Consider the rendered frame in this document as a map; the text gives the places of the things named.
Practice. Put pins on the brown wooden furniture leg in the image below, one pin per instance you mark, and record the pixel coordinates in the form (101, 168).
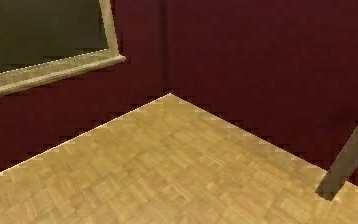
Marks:
(347, 160)

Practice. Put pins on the beige framed window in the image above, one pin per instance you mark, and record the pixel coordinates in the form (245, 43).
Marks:
(53, 30)

